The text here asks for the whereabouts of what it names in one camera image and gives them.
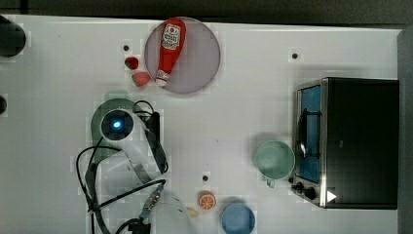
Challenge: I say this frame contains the yellow banana toy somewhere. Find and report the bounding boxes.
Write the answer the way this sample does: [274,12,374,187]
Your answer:
[187,208,199,217]

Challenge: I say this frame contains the large black cylinder post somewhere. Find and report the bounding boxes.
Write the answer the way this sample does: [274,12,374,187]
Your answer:
[0,16,26,58]

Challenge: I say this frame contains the blue bowl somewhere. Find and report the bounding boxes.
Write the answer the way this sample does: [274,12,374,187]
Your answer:
[221,203,255,234]

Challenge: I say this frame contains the small black cylinder post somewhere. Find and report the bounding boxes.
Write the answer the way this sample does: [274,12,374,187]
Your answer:
[0,96,7,115]

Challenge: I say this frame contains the orange slice toy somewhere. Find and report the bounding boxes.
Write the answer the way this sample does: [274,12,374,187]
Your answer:
[198,191,216,210]

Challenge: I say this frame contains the green mug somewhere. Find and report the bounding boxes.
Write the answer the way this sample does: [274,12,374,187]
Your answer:
[253,140,295,188]

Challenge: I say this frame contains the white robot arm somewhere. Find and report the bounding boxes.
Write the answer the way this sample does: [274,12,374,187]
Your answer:
[94,109,196,234]

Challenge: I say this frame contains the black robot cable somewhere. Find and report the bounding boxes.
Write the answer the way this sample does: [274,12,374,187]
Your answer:
[75,99,168,234]

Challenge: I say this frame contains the light red strawberry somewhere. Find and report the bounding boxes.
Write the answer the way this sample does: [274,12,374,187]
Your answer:
[131,71,151,87]

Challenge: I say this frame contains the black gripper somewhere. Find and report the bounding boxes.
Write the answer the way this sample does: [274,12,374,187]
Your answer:
[144,112,168,174]

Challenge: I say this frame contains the red ketchup bottle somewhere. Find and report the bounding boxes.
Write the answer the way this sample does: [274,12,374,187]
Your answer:
[155,18,186,87]

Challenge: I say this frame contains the black toaster oven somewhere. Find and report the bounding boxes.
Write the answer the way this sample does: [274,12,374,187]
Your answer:
[288,77,399,210]

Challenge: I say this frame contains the grey round plate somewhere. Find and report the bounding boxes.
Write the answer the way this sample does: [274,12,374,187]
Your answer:
[143,17,221,94]

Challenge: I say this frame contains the dark red strawberry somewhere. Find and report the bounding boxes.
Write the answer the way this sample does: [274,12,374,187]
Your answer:
[125,57,139,70]

